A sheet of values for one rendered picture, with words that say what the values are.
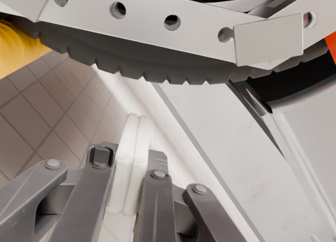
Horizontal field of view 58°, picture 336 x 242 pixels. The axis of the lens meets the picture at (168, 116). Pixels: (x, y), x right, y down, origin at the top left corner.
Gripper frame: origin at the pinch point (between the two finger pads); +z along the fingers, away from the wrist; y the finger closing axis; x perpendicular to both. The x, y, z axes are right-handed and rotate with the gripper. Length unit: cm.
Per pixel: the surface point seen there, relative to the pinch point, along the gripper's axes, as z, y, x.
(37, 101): 116, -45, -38
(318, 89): 26.0, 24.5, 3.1
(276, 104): 26.6, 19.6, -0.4
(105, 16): 9.3, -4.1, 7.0
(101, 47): 17.9, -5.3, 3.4
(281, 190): 398, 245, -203
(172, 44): 9.4, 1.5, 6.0
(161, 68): 18.0, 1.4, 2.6
